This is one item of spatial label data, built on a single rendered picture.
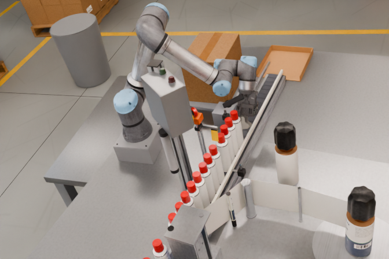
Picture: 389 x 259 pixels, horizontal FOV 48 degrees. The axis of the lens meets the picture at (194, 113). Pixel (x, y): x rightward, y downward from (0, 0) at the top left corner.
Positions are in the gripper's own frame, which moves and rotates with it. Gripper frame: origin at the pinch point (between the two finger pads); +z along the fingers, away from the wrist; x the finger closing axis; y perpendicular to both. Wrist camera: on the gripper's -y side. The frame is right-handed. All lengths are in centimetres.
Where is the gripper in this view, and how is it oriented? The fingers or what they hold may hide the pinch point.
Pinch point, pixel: (239, 131)
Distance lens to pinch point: 207.7
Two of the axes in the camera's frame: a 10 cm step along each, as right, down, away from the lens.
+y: 8.9, 1.4, -4.3
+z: -0.5, 9.8, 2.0
